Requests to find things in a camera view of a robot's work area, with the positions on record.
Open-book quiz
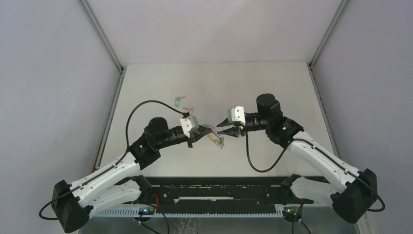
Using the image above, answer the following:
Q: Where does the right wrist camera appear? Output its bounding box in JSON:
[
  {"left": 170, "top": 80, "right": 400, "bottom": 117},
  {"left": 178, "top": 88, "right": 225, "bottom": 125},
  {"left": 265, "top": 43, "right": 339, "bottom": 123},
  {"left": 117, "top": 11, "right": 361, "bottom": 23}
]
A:
[{"left": 227, "top": 106, "right": 246, "bottom": 126}]

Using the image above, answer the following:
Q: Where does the green tag key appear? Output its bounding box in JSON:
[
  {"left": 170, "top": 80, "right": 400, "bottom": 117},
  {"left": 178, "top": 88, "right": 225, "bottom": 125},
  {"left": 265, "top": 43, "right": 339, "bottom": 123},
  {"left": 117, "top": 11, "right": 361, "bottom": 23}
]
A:
[{"left": 174, "top": 96, "right": 186, "bottom": 107}]

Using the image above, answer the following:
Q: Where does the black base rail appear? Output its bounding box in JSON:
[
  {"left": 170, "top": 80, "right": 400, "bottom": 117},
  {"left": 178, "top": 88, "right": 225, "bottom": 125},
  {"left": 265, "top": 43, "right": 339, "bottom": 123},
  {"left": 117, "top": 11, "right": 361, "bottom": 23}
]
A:
[{"left": 138, "top": 176, "right": 302, "bottom": 213}]

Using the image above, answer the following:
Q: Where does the orange tag key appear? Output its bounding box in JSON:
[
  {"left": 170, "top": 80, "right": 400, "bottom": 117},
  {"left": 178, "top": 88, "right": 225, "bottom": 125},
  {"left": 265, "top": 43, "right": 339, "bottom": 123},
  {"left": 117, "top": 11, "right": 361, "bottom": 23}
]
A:
[{"left": 183, "top": 107, "right": 194, "bottom": 115}]

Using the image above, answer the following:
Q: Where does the left circuit board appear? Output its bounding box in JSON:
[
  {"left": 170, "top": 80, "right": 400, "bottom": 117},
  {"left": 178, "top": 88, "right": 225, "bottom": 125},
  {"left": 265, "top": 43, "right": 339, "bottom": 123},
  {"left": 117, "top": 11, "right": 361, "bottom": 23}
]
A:
[{"left": 138, "top": 207, "right": 156, "bottom": 217}]

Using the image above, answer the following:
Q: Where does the right camera cable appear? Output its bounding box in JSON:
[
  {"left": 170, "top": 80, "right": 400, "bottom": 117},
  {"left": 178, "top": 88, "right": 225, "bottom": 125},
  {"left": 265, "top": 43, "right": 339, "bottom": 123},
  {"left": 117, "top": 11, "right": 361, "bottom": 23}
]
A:
[{"left": 245, "top": 131, "right": 386, "bottom": 213}]

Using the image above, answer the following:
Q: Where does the left camera cable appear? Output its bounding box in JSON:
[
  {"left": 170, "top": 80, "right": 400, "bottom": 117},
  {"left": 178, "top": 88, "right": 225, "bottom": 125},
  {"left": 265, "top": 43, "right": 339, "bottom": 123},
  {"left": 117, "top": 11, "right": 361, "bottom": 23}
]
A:
[{"left": 125, "top": 100, "right": 191, "bottom": 156}]

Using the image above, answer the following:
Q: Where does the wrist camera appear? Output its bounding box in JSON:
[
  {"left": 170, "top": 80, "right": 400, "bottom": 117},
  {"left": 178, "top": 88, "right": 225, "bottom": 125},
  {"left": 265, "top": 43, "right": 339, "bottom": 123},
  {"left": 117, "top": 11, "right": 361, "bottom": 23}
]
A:
[
  {"left": 227, "top": 106, "right": 246, "bottom": 126},
  {"left": 179, "top": 115, "right": 199, "bottom": 138}
]

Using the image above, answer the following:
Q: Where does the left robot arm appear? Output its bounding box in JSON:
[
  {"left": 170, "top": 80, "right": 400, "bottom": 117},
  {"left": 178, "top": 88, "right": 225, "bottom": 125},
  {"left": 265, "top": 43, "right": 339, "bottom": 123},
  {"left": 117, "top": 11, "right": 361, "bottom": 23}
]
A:
[{"left": 51, "top": 116, "right": 212, "bottom": 233}]

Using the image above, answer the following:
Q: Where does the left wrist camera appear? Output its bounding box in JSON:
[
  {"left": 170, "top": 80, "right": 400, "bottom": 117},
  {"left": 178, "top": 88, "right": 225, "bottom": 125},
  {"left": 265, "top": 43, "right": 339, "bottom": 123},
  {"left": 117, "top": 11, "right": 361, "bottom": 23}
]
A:
[{"left": 179, "top": 115, "right": 199, "bottom": 138}]

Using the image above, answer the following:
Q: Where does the circuit board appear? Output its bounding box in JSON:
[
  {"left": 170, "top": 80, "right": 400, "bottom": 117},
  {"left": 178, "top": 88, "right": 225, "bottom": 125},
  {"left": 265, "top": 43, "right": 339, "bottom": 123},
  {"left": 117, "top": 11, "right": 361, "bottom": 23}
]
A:
[
  {"left": 138, "top": 207, "right": 156, "bottom": 217},
  {"left": 282, "top": 207, "right": 303, "bottom": 218}
]

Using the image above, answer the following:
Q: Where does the camera cable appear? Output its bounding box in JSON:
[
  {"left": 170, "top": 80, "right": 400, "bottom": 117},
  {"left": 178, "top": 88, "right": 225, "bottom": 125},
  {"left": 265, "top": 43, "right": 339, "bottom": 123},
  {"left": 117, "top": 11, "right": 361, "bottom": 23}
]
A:
[
  {"left": 245, "top": 131, "right": 386, "bottom": 213},
  {"left": 125, "top": 100, "right": 191, "bottom": 156}
]

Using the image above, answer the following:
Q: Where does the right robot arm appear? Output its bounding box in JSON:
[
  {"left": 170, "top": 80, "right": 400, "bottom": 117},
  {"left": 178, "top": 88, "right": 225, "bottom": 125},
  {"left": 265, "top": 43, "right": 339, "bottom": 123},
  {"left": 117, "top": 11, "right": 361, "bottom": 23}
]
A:
[{"left": 217, "top": 93, "right": 381, "bottom": 224}]

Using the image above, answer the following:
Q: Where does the yellow tag key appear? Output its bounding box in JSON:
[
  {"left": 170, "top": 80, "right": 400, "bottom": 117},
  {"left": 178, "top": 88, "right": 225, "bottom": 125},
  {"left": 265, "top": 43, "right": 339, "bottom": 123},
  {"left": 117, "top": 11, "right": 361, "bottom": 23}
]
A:
[{"left": 207, "top": 134, "right": 217, "bottom": 143}]

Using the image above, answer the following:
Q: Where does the right circuit board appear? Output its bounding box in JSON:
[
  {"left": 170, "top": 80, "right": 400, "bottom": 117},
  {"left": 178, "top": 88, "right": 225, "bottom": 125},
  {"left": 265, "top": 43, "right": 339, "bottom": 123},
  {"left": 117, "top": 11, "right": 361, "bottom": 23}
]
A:
[{"left": 282, "top": 207, "right": 303, "bottom": 218}]

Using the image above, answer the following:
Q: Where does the white cable duct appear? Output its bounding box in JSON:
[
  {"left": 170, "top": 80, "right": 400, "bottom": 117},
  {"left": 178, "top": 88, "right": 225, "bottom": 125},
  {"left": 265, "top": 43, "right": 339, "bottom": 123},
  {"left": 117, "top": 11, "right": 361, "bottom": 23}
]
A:
[{"left": 95, "top": 206, "right": 285, "bottom": 218}]

